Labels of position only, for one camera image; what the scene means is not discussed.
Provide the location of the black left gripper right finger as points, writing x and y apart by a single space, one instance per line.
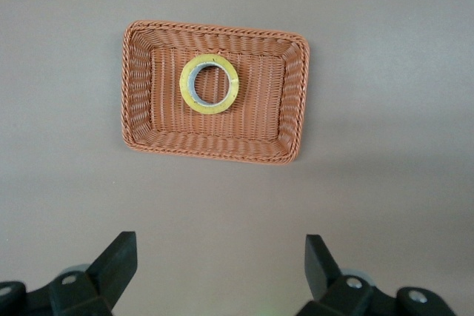
333 294

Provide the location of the yellow tape roll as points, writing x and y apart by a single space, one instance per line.
184 86

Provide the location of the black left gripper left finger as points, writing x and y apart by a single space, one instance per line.
103 286

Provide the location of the brown wicker basket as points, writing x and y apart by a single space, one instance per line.
259 109

